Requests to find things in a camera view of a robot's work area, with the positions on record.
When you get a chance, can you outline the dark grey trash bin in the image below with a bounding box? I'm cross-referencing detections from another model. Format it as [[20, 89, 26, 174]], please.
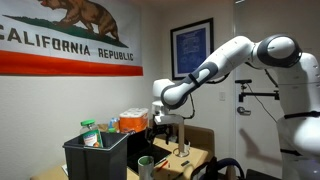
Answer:
[[62, 131, 130, 180]]

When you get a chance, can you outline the paper towel roll pack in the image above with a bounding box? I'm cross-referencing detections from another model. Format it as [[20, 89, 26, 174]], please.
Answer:
[[118, 107, 150, 135]]

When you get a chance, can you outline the red pen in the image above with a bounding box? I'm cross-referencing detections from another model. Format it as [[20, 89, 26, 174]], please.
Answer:
[[156, 160, 170, 173]]

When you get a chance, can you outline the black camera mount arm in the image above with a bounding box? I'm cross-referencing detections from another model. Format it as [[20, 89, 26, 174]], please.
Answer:
[[234, 78, 281, 103]]

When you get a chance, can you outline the steel tumbler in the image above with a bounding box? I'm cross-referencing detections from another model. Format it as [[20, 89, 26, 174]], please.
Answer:
[[137, 155, 156, 180]]

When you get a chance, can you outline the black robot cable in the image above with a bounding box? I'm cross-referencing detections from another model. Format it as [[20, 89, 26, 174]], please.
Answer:
[[184, 93, 197, 120]]

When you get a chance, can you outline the black framed blue print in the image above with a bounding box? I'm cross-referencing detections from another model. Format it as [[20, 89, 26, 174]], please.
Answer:
[[169, 17, 215, 81]]

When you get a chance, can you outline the white door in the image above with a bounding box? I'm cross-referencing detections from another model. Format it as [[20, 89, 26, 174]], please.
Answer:
[[232, 0, 320, 176]]

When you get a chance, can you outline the brown sofa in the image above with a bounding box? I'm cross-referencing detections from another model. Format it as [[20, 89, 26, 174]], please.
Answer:
[[172, 124, 216, 162]]

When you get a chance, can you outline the bottle with green cap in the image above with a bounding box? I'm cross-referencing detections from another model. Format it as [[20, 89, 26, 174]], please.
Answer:
[[79, 119, 104, 149]]

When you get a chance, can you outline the silver door handle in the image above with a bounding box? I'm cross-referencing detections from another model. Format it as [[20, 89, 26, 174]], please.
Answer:
[[236, 105, 252, 117]]

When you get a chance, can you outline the California Republic flag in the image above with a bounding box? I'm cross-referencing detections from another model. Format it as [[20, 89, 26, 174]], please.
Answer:
[[0, 0, 145, 77]]

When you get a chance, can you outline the black laptop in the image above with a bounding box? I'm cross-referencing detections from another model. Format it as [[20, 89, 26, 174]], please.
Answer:
[[126, 129, 173, 175]]

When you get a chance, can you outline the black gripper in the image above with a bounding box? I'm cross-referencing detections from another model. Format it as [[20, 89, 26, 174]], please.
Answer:
[[145, 123, 178, 145]]

